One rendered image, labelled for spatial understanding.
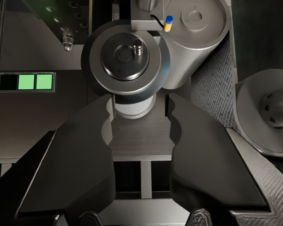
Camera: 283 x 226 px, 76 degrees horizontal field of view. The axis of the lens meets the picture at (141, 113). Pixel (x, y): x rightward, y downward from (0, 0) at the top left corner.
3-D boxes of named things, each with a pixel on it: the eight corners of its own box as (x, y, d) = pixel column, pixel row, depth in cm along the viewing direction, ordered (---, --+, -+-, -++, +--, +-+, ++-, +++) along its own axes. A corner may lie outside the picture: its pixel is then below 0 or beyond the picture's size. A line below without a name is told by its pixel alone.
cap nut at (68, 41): (71, 36, 62) (70, 48, 62) (75, 41, 66) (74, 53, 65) (60, 36, 62) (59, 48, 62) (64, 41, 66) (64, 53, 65)
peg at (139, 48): (131, 40, 25) (140, 36, 25) (132, 49, 28) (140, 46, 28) (135, 49, 25) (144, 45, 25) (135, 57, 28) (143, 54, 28)
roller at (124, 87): (163, 27, 30) (158, 96, 28) (152, 78, 55) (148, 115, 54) (94, 20, 30) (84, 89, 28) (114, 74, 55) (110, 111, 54)
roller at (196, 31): (228, -16, 31) (233, 49, 30) (188, 51, 57) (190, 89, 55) (159, -16, 31) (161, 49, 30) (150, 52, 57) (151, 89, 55)
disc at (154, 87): (173, 22, 31) (166, 108, 29) (173, 24, 31) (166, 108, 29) (86, 14, 31) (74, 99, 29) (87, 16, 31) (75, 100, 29)
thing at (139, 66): (96, 36, 28) (143, 28, 28) (99, 43, 30) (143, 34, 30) (105, 82, 27) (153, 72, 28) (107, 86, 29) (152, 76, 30)
